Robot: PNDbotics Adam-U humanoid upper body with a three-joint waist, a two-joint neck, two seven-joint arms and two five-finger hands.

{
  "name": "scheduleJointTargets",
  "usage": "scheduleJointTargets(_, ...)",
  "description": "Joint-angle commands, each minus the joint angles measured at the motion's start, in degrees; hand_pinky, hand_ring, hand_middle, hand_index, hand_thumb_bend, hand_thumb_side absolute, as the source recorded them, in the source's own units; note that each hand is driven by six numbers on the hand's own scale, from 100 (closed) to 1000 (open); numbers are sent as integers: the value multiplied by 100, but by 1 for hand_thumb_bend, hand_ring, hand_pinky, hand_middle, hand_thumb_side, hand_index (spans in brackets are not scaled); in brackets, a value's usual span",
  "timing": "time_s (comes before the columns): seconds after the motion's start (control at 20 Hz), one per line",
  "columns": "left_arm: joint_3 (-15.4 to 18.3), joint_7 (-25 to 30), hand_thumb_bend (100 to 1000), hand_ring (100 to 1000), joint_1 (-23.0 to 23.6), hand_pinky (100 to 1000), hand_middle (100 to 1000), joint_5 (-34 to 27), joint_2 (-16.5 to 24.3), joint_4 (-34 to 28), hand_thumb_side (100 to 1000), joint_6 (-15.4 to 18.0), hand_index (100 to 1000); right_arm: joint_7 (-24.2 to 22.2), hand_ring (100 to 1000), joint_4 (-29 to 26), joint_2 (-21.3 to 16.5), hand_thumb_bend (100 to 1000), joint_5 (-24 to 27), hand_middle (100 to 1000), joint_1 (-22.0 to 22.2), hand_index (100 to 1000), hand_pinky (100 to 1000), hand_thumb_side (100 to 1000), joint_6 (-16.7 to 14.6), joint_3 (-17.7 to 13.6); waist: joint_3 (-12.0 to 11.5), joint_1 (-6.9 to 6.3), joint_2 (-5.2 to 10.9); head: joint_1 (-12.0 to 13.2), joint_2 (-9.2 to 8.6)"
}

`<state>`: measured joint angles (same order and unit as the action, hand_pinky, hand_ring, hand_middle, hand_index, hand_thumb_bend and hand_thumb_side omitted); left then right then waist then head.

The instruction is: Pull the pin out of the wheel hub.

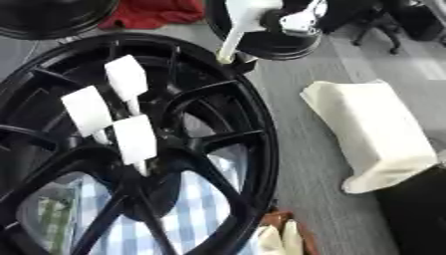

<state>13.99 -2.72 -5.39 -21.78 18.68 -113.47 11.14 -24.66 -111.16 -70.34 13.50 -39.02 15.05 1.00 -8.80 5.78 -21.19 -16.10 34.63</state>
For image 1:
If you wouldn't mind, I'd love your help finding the black spoked wheel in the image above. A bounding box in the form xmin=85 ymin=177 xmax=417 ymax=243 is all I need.
xmin=0 ymin=32 xmax=281 ymax=255

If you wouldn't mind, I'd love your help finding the brown leather item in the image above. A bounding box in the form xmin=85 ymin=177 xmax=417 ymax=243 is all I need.
xmin=258 ymin=208 xmax=323 ymax=255

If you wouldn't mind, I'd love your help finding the white glove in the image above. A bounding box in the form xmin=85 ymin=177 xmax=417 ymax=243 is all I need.
xmin=252 ymin=220 xmax=306 ymax=255

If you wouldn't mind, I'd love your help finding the red cloth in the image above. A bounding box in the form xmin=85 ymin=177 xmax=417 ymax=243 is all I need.
xmin=96 ymin=0 xmax=206 ymax=31

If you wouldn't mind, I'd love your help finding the white cloth bag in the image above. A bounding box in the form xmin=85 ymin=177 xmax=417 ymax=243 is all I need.
xmin=298 ymin=79 xmax=441 ymax=195

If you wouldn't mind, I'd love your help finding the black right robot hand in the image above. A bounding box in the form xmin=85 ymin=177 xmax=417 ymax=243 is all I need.
xmin=256 ymin=8 xmax=293 ymax=34

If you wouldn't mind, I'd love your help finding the black office chair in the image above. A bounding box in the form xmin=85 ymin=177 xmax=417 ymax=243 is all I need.
xmin=349 ymin=0 xmax=410 ymax=56

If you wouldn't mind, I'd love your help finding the green and white object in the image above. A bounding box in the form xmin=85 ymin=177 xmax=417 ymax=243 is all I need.
xmin=36 ymin=194 xmax=81 ymax=255

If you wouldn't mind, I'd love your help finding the black bulky object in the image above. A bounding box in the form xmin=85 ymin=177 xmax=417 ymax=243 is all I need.
xmin=372 ymin=164 xmax=446 ymax=255

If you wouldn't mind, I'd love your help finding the dark cabinet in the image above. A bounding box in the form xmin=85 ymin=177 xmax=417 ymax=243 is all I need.
xmin=400 ymin=0 xmax=446 ymax=42

